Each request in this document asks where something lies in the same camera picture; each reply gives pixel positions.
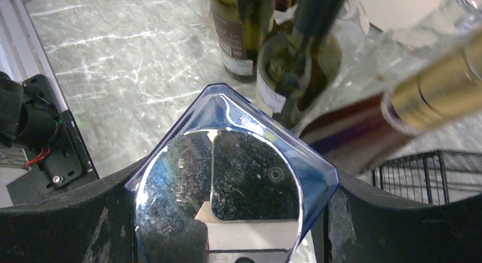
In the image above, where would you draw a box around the blue glass bottle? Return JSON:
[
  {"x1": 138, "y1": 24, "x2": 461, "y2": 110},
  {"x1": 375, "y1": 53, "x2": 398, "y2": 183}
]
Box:
[{"x1": 126, "y1": 84, "x2": 340, "y2": 262}]

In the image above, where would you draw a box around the dark wine bottle bottom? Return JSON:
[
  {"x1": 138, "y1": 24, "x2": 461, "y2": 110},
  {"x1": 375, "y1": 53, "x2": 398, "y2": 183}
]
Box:
[{"x1": 210, "y1": 0, "x2": 276, "y2": 84}]

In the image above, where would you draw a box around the dark wine bottle gold cap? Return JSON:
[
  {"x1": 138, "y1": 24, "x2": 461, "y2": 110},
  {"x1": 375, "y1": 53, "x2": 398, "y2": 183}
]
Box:
[{"x1": 300, "y1": 31, "x2": 481, "y2": 176}]

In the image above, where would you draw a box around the slim clear glass bottle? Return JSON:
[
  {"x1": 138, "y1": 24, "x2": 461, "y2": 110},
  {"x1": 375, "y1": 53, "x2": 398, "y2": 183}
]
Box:
[{"x1": 392, "y1": 0, "x2": 481, "y2": 51}]

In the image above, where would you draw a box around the dark wine bottle black cap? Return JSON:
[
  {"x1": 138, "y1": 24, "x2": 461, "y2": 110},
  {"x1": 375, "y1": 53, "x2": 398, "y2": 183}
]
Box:
[{"x1": 255, "y1": 0, "x2": 351, "y2": 128}]

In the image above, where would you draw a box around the aluminium rail frame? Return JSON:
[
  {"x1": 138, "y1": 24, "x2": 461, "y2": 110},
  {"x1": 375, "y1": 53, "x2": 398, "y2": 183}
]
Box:
[{"x1": 1, "y1": 0, "x2": 69, "y2": 111}]

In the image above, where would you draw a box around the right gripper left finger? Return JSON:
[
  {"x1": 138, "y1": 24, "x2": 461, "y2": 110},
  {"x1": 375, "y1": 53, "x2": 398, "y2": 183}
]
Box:
[{"x1": 1, "y1": 159, "x2": 144, "y2": 262}]

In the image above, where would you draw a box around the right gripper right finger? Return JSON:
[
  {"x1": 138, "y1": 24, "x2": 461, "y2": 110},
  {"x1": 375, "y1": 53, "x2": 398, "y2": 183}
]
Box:
[{"x1": 323, "y1": 173, "x2": 481, "y2": 262}]

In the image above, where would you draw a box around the cream cylindrical container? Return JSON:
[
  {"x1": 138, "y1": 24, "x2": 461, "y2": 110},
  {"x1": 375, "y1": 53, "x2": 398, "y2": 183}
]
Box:
[{"x1": 360, "y1": 0, "x2": 460, "y2": 45}]

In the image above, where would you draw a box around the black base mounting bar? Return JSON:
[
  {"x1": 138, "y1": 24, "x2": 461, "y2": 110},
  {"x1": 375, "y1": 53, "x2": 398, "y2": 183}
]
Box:
[{"x1": 7, "y1": 74, "x2": 99, "y2": 204}]

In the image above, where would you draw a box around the black wire wine rack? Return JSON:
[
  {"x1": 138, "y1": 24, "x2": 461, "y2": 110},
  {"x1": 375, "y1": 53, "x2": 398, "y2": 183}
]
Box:
[{"x1": 370, "y1": 150, "x2": 481, "y2": 205}]

